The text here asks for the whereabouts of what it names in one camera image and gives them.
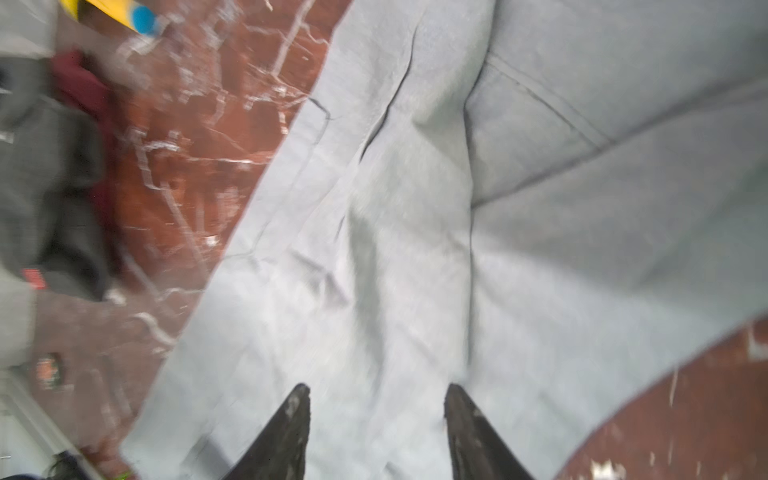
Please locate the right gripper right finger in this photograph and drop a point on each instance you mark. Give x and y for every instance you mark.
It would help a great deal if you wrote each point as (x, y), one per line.
(477, 451)

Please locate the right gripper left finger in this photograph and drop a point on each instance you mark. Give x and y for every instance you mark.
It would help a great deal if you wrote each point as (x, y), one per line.
(279, 451)

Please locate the light grey long sleeve shirt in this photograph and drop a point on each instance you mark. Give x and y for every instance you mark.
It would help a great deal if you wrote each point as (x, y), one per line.
(550, 203)

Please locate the small orange round object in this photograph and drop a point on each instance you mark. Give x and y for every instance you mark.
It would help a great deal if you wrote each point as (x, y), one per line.
(49, 371)

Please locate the dark striped folded shirt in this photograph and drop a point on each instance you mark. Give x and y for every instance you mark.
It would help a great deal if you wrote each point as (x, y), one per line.
(50, 235)

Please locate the yellow toy hammer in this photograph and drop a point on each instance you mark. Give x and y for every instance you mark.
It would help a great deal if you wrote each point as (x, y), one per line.
(129, 13)

